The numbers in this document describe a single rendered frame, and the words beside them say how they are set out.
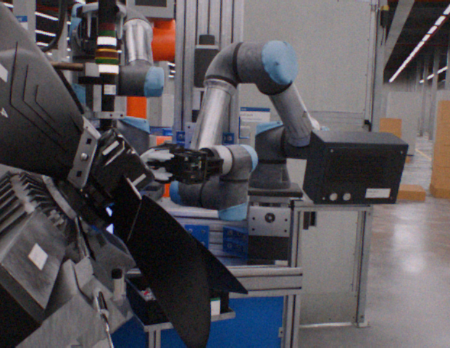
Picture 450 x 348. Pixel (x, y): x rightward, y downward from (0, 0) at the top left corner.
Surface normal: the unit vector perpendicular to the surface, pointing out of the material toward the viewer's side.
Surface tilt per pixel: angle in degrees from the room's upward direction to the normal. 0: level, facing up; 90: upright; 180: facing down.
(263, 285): 90
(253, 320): 90
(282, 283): 90
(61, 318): 102
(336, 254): 90
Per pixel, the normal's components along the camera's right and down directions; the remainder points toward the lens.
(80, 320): 0.35, 0.34
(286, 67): 0.80, 0.03
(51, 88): 0.96, -0.12
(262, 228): -0.07, 0.13
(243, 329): 0.19, 0.14
